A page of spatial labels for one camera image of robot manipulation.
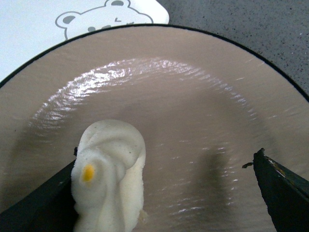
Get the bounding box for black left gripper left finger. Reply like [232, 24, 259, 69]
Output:
[0, 161, 78, 232]

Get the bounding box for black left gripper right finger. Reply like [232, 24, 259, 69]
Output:
[242, 148, 309, 232]

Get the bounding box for white steamed bun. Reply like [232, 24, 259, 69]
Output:
[71, 119, 146, 232]

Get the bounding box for beige plate with black rim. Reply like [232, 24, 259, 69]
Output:
[0, 26, 309, 232]

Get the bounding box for white rectangular bear tray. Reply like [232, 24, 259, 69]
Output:
[0, 0, 169, 81]

